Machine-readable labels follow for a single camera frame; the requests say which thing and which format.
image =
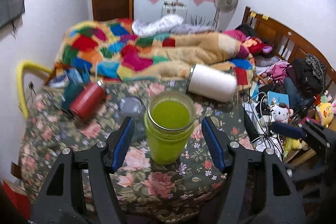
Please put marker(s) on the wooden headboard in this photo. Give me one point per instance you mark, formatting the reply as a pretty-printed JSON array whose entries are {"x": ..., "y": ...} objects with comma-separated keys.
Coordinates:
[{"x": 274, "y": 29}]

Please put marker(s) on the yellow padded chair frame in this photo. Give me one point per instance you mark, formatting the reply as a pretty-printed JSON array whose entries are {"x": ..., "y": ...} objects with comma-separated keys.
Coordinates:
[{"x": 20, "y": 83}]

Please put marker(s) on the white cat plush toy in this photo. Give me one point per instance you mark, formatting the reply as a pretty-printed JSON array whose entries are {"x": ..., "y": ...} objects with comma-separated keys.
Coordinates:
[{"x": 278, "y": 112}]

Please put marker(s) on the colourful patchwork blanket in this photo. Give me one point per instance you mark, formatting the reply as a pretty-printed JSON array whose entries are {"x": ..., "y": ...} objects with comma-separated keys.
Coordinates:
[{"x": 105, "y": 43}]

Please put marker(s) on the floral blanket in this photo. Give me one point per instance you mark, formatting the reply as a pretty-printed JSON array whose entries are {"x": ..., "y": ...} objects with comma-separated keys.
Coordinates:
[{"x": 78, "y": 136}]

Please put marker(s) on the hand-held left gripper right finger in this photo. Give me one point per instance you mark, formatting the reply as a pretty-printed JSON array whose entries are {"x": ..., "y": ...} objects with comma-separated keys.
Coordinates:
[{"x": 214, "y": 145}]

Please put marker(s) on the clear glass cup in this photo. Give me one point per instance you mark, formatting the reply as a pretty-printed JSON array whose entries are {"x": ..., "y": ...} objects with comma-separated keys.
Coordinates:
[{"x": 130, "y": 106}]

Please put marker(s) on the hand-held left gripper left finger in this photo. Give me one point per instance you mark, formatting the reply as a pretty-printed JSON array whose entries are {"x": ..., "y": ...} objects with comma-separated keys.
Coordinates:
[{"x": 122, "y": 144}]

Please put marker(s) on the light blue box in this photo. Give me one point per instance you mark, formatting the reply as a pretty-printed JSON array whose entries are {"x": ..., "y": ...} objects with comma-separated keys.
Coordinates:
[{"x": 277, "y": 97}]

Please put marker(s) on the green glass jar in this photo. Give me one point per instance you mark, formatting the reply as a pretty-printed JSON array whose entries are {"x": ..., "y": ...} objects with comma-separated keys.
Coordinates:
[{"x": 165, "y": 141}]

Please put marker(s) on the white power adapter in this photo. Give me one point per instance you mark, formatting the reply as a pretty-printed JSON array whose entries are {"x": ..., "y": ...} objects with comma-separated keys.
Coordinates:
[{"x": 264, "y": 120}]

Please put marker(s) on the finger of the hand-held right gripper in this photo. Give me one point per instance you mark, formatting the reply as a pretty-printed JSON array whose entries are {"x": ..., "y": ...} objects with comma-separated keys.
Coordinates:
[{"x": 287, "y": 130}]

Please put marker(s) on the pink clothes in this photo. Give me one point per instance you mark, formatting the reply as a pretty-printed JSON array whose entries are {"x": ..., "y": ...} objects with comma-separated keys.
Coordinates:
[{"x": 242, "y": 39}]

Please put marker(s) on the red box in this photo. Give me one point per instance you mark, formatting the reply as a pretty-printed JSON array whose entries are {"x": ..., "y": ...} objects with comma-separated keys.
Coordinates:
[{"x": 15, "y": 200}]

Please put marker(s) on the black bag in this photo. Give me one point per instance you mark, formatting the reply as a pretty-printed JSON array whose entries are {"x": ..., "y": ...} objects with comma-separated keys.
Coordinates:
[{"x": 304, "y": 77}]

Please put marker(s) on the white grey cloth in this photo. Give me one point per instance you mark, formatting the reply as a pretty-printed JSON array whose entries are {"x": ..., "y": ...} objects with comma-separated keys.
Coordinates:
[{"x": 157, "y": 26}]

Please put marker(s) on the white cup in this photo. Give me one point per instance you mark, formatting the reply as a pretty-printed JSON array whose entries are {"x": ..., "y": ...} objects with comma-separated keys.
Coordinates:
[{"x": 213, "y": 82}]

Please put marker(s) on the yellow plush toy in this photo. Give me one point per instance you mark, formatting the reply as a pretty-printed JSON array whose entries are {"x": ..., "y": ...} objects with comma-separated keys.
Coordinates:
[{"x": 324, "y": 113}]

